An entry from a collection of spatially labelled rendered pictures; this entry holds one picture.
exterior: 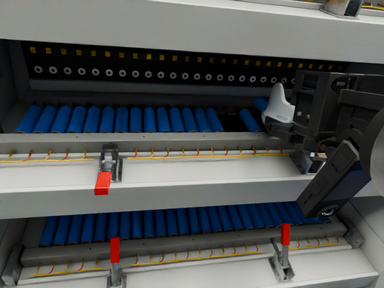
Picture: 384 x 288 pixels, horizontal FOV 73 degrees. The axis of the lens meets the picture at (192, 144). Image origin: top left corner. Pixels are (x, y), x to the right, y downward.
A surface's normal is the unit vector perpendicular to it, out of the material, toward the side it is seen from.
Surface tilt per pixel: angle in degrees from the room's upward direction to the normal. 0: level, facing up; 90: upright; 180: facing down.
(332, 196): 116
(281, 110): 90
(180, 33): 108
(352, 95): 90
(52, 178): 18
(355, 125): 90
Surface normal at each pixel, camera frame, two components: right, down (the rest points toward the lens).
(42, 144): 0.18, 0.61
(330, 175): -0.96, 0.07
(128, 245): 0.12, -0.79
